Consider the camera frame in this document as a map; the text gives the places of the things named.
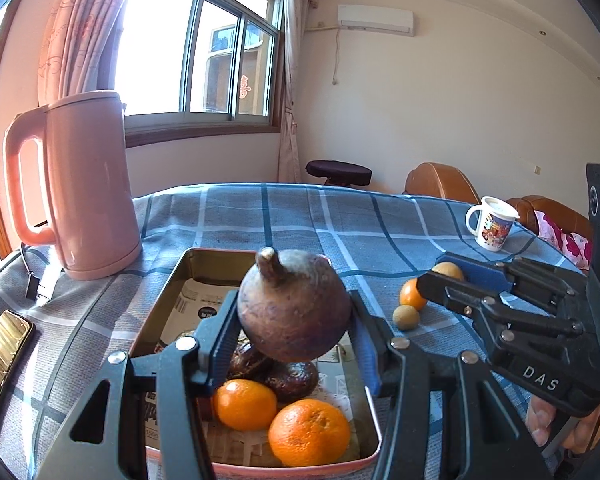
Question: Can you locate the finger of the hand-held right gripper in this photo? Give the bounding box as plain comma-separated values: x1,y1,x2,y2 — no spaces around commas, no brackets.
432,251,588,311
416,271,586,356

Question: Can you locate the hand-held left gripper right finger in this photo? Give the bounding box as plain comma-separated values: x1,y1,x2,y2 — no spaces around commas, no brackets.
347,289,553,480

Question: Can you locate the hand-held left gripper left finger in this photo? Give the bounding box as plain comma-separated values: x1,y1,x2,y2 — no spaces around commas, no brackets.
32,290,243,480

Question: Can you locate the tan longan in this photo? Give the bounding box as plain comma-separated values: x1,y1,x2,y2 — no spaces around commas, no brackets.
392,305,421,332
431,261,466,283

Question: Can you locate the brown water chestnut with sprout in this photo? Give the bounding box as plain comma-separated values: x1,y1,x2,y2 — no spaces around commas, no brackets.
236,246,353,363

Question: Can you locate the pink metal tin box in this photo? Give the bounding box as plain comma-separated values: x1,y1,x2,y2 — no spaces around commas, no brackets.
127,247,383,478

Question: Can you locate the orange mandarin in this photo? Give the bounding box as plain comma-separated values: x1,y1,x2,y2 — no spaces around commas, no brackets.
212,379,278,432
268,398,352,468
399,277,428,312

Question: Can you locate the person's right hand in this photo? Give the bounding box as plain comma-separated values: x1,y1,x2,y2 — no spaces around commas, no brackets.
525,392,600,456

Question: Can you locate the white cartoon print mug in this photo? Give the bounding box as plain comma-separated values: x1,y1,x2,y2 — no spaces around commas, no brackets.
466,196,521,252

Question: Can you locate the pink floral cushion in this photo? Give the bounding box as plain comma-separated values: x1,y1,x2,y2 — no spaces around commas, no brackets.
534,210,593,271

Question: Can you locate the brown leather armchair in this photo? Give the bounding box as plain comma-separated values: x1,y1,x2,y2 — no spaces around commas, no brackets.
505,195,595,241

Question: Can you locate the brown wooden chair back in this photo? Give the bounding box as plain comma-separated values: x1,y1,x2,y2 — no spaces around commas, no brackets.
404,162,481,204

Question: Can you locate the dark round stool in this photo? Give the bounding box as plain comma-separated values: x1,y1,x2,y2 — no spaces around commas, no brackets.
305,160,373,188

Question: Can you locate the black power plug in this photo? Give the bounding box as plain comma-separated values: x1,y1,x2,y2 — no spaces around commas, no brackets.
20,245,51,301

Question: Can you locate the pink electric kettle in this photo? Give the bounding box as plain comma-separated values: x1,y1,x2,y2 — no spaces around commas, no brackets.
4,89,143,281

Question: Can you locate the smartphone with reflective screen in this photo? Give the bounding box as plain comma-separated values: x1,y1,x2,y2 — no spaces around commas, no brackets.
0,310,36,433

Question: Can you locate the pale tied curtain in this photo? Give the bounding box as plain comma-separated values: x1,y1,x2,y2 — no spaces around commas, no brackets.
277,0,321,184

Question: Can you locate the sliding glass window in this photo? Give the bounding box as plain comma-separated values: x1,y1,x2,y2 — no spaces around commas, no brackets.
112,0,286,148

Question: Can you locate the pink patterned curtain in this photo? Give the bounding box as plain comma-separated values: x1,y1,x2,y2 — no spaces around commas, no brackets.
37,0,148,106

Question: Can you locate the white air conditioner cord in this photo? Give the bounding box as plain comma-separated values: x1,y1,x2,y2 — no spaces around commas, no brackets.
332,27,342,86

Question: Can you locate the white wall air conditioner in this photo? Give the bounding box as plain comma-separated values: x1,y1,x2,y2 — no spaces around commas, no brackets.
337,4,414,37

